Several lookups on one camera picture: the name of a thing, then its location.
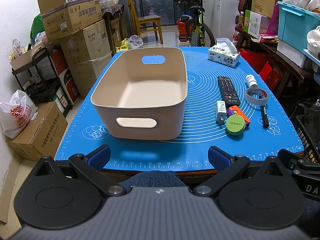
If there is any small box on rack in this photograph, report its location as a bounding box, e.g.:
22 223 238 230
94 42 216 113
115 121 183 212
10 41 45 70

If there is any white red plastic bag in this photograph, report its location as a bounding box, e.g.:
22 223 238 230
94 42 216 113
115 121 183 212
1 89 37 139

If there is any white refrigerator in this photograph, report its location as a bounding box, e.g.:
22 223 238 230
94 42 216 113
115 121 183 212
203 0 240 40

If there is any orange purple folding toy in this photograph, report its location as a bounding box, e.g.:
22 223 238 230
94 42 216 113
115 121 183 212
226 105 251 127

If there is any large stacked cardboard box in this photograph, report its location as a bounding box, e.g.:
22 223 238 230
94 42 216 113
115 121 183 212
60 20 112 99

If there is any black plastic crate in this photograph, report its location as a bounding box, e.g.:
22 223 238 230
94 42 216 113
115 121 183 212
290 99 319 163

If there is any white usb charger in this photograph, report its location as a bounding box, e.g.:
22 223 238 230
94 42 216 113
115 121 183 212
215 100 227 124

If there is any black remote control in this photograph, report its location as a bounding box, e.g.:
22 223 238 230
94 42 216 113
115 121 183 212
217 76 241 108

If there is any yellow oil jug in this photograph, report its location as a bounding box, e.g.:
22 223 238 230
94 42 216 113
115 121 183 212
116 38 130 52

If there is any green black bicycle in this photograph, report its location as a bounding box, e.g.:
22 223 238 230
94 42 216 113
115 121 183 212
174 0 217 47

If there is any wooden chair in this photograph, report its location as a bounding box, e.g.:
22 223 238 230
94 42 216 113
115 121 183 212
127 0 163 44

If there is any black marker pen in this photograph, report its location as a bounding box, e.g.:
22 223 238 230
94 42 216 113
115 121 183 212
260 105 269 129

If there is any dark wooden side table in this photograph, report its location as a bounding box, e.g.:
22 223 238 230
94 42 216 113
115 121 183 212
235 28 319 105

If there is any green white carton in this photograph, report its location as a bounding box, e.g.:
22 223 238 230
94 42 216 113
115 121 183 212
244 10 262 38

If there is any red gift bag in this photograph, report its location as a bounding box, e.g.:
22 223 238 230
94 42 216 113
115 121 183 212
259 62 281 90

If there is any white pill bottle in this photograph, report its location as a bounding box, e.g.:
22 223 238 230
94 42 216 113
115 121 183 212
246 74 258 88

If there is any beige plastic storage bin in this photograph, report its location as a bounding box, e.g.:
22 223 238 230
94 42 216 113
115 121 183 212
91 47 188 140

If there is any blue silicone baking mat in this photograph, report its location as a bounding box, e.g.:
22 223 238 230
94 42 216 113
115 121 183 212
55 47 304 172

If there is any grey tape roll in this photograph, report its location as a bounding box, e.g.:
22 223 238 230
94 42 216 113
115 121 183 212
245 87 268 106

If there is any floor cardboard box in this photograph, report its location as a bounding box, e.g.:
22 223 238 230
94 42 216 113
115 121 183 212
6 102 68 161

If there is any blue jeans knee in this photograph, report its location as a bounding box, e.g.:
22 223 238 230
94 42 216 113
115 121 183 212
119 171 186 192

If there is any black metal shelf rack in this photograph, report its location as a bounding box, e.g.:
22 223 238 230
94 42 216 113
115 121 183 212
11 48 73 117

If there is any white tissue box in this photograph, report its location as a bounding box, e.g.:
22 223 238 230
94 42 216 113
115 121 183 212
208 37 240 67

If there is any green round tin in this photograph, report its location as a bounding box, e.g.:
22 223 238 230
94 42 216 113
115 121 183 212
226 114 246 135

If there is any open top cardboard box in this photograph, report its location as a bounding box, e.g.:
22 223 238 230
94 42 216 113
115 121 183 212
37 0 102 41

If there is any teal plastic storage bin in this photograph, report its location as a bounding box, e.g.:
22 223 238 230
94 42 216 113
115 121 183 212
277 1 320 53

